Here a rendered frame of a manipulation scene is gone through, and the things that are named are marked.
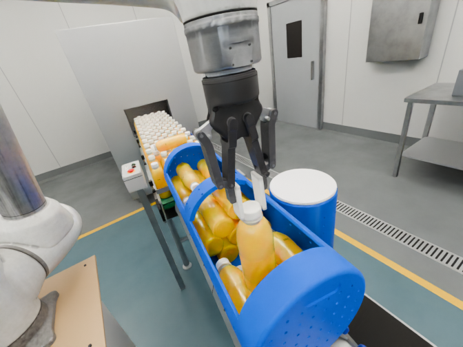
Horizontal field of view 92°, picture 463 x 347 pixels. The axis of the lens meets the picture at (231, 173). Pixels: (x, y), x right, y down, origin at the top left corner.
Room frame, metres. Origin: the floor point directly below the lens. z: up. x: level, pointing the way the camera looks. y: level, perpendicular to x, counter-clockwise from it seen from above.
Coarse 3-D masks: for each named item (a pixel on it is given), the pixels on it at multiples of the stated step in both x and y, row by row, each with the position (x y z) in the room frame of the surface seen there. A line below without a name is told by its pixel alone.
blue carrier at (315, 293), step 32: (192, 160) 1.04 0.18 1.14; (192, 192) 0.63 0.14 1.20; (192, 224) 0.54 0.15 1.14; (288, 224) 0.51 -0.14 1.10; (320, 256) 0.28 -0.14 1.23; (224, 288) 0.31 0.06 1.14; (256, 288) 0.25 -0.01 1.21; (288, 288) 0.23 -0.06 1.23; (320, 288) 0.23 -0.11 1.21; (352, 288) 0.26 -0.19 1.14; (256, 320) 0.21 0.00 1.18; (288, 320) 0.21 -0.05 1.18; (320, 320) 0.23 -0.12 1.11
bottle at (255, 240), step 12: (240, 228) 0.31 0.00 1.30; (252, 228) 0.30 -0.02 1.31; (264, 228) 0.30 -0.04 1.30; (240, 240) 0.30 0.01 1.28; (252, 240) 0.29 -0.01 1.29; (264, 240) 0.29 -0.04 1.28; (240, 252) 0.30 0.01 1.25; (252, 252) 0.29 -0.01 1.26; (264, 252) 0.29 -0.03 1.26; (252, 264) 0.29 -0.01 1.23; (264, 264) 0.29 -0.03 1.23; (252, 276) 0.29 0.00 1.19; (264, 276) 0.29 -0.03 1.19; (252, 288) 0.29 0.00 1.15
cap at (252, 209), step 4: (248, 200) 0.34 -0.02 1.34; (252, 200) 0.34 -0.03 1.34; (244, 204) 0.33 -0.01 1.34; (248, 204) 0.33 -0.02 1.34; (252, 204) 0.33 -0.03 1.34; (256, 204) 0.32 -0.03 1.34; (244, 208) 0.32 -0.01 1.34; (248, 208) 0.32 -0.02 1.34; (252, 208) 0.32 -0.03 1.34; (256, 208) 0.31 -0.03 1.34; (260, 208) 0.31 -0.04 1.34; (244, 212) 0.31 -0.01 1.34; (248, 212) 0.31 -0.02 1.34; (252, 212) 0.30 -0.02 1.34; (256, 212) 0.30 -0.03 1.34; (260, 212) 0.31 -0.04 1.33; (248, 216) 0.30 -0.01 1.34; (252, 216) 0.30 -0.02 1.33; (256, 216) 0.30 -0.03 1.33; (248, 220) 0.30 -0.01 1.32; (252, 220) 0.30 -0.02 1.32
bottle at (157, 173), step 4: (152, 168) 1.13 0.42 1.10; (156, 168) 1.13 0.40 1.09; (160, 168) 1.14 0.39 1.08; (152, 172) 1.12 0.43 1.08; (156, 172) 1.12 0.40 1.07; (160, 172) 1.12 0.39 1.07; (152, 176) 1.12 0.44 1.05; (156, 176) 1.11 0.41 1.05; (160, 176) 1.11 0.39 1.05; (156, 180) 1.11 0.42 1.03; (160, 180) 1.11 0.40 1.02; (164, 180) 1.12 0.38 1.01; (156, 184) 1.11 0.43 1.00; (160, 184) 1.11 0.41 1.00; (164, 184) 1.12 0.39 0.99; (156, 188) 1.12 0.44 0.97; (160, 188) 1.11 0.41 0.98; (164, 192) 1.11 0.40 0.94; (168, 192) 1.12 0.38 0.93; (160, 196) 1.12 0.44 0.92; (164, 196) 1.11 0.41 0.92; (168, 196) 1.12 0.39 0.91
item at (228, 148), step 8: (232, 120) 0.30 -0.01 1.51; (232, 128) 0.30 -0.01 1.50; (232, 136) 0.30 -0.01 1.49; (224, 144) 0.31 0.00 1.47; (232, 144) 0.30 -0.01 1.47; (224, 152) 0.31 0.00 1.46; (232, 152) 0.30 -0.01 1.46; (224, 160) 0.31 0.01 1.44; (232, 160) 0.30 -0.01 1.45; (224, 168) 0.31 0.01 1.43; (232, 168) 0.30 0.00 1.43; (224, 176) 0.31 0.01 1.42; (232, 176) 0.30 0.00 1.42; (232, 184) 0.30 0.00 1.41
